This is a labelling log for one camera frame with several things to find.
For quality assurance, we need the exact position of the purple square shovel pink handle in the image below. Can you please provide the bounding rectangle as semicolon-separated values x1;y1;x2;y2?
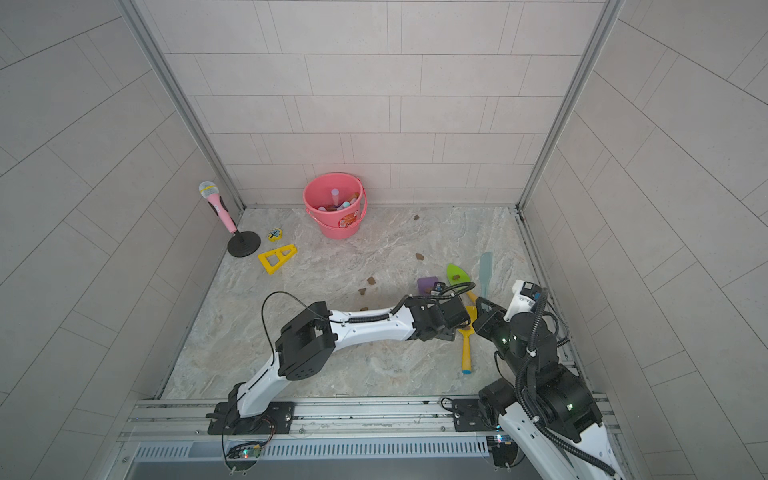
417;276;439;295

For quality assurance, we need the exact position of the green leaf trowel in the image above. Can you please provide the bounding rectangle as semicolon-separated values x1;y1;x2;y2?
446;263;477;304

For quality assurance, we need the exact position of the yellow shovel yellow handle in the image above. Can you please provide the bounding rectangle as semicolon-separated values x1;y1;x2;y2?
458;306;477;375

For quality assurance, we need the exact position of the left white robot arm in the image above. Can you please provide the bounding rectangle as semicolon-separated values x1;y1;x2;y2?
215;294;470;432

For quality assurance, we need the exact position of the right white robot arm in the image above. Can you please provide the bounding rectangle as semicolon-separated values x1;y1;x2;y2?
473;296;625;479

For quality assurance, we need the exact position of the pink plastic bucket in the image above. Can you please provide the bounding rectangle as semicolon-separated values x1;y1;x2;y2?
303;172;368;240

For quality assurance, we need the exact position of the yellow triangle stencil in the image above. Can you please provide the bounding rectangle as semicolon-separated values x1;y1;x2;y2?
258;244;298;275

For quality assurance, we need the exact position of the small yellow blue toy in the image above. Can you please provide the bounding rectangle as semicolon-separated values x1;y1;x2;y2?
267;228;283;242

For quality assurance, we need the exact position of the pink toy microphone on stand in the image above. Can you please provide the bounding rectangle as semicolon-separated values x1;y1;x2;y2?
199;181;261;258

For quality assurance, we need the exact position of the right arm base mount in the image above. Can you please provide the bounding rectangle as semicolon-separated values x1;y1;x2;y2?
438;379;517;432

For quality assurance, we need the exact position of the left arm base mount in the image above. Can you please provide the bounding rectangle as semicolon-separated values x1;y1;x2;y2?
206;382;296;436

